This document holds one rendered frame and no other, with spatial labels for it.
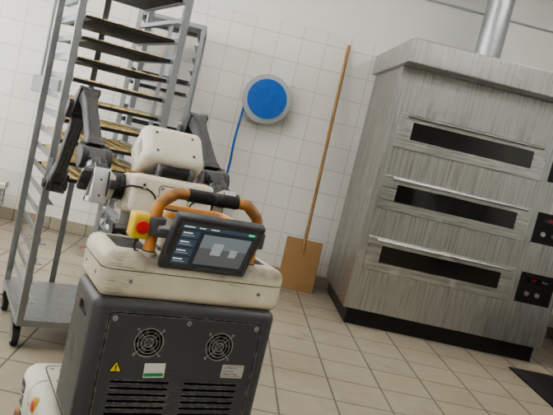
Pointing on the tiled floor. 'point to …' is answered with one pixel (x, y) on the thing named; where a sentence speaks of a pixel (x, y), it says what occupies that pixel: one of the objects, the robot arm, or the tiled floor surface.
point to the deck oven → (451, 202)
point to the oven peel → (290, 280)
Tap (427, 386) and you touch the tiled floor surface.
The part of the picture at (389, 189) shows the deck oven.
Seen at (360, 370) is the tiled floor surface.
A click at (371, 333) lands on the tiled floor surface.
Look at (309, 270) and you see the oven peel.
